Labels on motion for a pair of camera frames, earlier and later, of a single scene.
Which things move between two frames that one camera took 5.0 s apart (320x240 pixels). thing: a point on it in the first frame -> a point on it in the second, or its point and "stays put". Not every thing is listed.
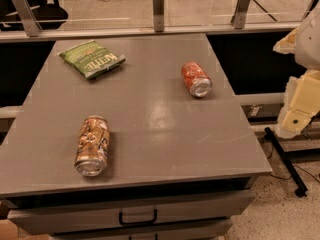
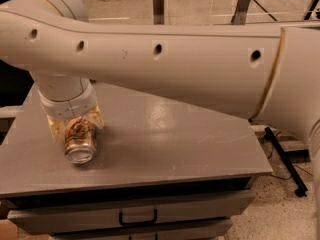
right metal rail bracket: x=241 y=10 stays put
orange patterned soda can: x=93 y=146 -> x=81 y=143
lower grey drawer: x=215 y=229 stays put
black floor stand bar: x=302 y=190 stays put
